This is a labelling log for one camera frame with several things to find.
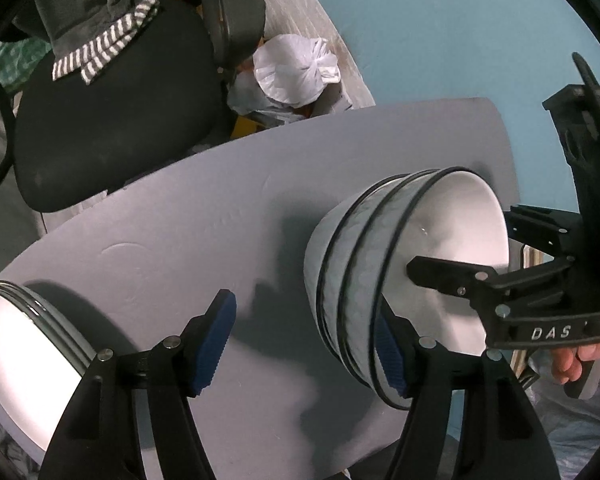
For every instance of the dark grey towel striped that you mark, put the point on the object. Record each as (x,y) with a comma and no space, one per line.
(88,35)

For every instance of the clear plastic sheet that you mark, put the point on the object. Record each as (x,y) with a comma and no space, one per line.
(572,426)

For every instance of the black office chair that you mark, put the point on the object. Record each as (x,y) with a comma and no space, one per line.
(67,141)

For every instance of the large white bowl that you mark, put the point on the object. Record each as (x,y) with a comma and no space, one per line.
(356,259)

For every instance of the white plastic bag floor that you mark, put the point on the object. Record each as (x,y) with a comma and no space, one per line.
(295,70)

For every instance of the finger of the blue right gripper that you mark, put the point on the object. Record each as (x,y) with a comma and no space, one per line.
(552,231)
(463,280)

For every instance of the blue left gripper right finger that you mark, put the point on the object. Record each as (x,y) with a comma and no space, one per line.
(389,354)

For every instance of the right hand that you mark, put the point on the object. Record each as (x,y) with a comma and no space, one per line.
(568,362)

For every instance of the white plate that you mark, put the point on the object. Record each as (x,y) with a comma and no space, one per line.
(42,360)

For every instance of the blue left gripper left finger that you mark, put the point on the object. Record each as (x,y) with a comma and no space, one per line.
(211,338)

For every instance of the orange toy on floor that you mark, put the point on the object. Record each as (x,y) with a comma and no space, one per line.
(256,121)

